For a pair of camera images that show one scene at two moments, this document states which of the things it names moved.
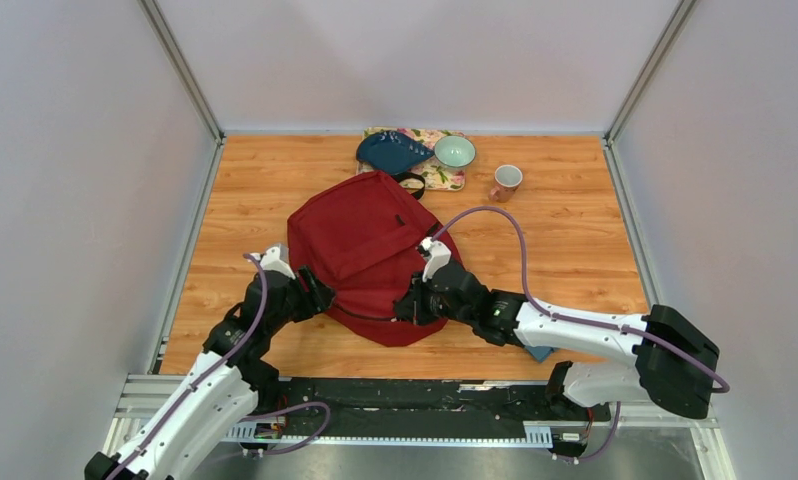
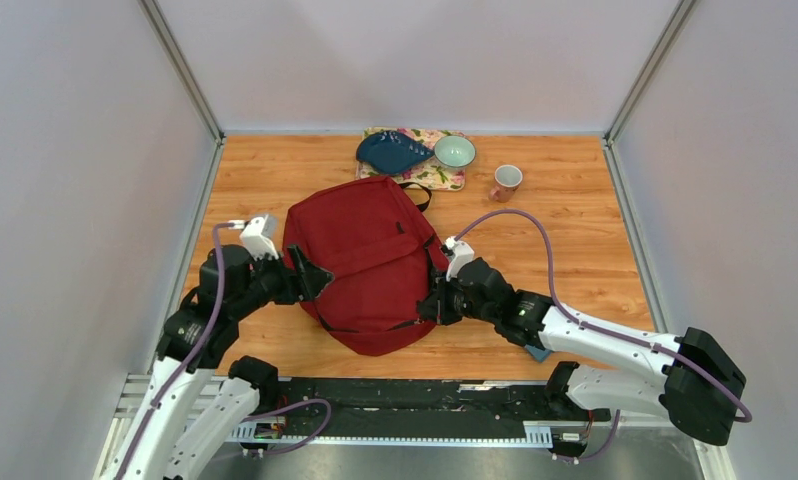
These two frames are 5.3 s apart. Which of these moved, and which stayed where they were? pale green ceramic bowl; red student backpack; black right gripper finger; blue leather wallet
Moved: black right gripper finger
Stayed: blue leather wallet; red student backpack; pale green ceramic bowl
